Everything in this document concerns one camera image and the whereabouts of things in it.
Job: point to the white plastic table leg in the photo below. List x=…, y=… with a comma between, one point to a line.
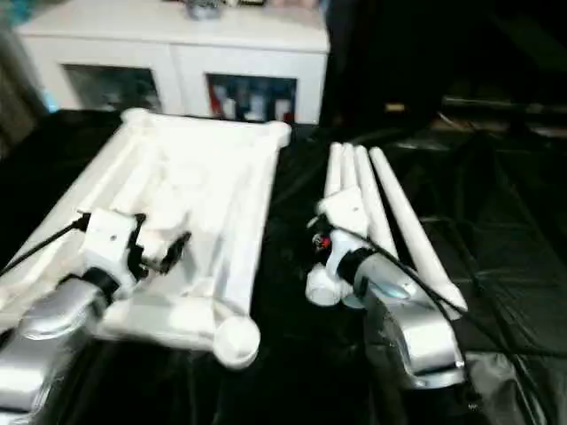
x=334, y=173
x=365, y=177
x=399, y=212
x=348, y=173

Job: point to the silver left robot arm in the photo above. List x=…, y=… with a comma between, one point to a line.
x=44, y=328

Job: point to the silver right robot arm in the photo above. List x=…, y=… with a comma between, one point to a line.
x=407, y=328

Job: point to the white upturned plastic table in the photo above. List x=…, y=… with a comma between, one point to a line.
x=204, y=177

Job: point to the black work mat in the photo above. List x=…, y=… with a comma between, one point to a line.
x=292, y=372

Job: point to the white glass-door cabinet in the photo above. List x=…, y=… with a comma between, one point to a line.
x=177, y=27

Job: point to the grey crumpled object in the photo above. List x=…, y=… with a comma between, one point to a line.
x=204, y=9

